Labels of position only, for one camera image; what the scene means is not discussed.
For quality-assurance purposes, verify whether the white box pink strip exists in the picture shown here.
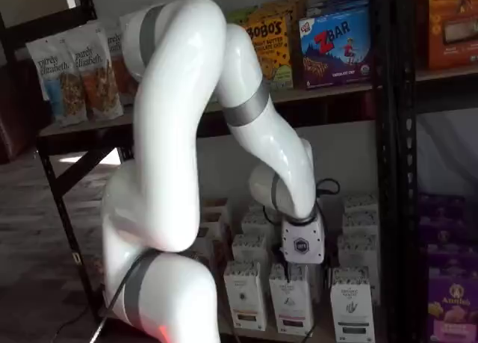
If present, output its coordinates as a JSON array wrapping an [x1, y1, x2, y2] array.
[[268, 262, 315, 336]]

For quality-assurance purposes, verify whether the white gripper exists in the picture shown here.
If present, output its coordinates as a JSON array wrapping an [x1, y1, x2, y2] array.
[[281, 213, 325, 284]]

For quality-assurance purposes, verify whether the brown snack box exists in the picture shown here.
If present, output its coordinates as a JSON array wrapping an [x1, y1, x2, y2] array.
[[202, 197, 232, 247]]

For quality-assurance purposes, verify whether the orange Bobo's box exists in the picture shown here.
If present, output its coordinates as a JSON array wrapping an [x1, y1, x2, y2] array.
[[261, 0, 310, 88]]

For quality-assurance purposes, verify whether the white floral box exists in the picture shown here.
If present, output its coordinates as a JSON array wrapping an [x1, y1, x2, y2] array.
[[341, 211, 379, 236], [240, 211, 270, 235], [338, 233, 379, 269], [231, 233, 269, 264], [343, 192, 379, 214]]

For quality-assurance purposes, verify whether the purple snack box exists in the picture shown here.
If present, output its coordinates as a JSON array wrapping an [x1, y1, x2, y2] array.
[[418, 193, 478, 271]]

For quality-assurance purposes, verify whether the blue snack box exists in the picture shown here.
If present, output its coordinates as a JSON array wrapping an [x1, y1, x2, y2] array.
[[306, 0, 371, 19]]

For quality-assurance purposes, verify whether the granola bag orange label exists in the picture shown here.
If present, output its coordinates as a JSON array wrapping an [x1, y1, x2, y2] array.
[[65, 23, 125, 122]]

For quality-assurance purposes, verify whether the black camera cable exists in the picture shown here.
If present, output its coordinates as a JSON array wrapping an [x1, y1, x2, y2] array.
[[315, 177, 341, 280]]

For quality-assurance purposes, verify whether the black base cable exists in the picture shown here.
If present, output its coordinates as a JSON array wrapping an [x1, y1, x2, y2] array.
[[97, 251, 154, 343]]

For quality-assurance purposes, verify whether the purple Annie's box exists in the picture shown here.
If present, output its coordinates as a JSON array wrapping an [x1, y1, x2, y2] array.
[[426, 266, 478, 343]]

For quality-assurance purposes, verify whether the yellow Bobo's box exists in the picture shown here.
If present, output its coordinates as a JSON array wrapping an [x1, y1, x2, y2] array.
[[243, 14, 295, 90]]

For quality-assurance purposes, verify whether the dark brown chair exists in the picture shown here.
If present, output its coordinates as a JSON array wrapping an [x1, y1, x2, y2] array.
[[0, 64, 52, 164]]

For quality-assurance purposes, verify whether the black metal shelf frame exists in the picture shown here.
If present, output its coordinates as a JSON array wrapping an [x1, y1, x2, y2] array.
[[395, 0, 478, 343], [0, 0, 397, 343]]

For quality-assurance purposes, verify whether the white box orange strip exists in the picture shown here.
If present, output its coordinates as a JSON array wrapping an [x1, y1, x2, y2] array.
[[223, 260, 269, 332]]

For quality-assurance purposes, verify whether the granola bag blue label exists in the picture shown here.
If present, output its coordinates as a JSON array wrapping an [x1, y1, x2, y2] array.
[[25, 34, 90, 128]]

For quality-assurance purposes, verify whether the orange snack box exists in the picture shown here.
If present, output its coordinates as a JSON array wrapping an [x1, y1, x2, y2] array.
[[426, 0, 478, 72]]

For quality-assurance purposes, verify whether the brown middle shelf board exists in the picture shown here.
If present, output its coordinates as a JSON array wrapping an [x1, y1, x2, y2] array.
[[37, 81, 385, 139]]

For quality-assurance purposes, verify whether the white box green strip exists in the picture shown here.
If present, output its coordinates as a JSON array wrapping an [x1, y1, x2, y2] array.
[[330, 266, 376, 341]]

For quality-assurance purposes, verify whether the blue Z Bar box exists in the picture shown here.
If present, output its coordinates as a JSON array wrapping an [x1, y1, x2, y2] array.
[[297, 7, 375, 90]]

